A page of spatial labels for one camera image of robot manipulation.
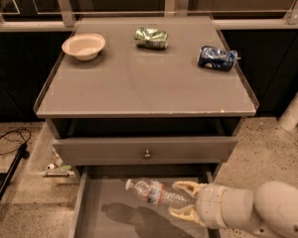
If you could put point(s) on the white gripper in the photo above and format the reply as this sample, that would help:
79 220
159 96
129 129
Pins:
209 204

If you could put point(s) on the clear plastic water bottle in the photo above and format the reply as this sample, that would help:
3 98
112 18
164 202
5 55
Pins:
156 193

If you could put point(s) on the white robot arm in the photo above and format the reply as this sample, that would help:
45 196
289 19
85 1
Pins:
256 190

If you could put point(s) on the grey top drawer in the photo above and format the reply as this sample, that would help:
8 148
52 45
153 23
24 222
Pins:
130 150

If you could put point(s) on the round metal drawer knob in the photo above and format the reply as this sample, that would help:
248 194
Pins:
147 155

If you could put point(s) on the open grey middle drawer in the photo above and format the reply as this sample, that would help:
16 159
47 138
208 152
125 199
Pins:
105 209

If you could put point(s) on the grey drawer cabinet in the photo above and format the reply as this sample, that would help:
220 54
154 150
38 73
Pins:
130 91

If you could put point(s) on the small debris on floor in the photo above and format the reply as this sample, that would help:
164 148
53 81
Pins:
58 169

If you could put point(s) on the crushed blue soda can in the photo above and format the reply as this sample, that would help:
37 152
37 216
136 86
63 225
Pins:
217 58

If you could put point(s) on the crushed green soda can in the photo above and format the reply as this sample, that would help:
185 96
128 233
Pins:
151 38

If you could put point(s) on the black stand leg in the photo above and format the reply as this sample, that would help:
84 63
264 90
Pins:
22 153

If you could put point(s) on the white paper bowl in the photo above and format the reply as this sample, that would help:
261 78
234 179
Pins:
84 46

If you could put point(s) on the metal railing frame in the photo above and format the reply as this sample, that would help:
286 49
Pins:
67 12

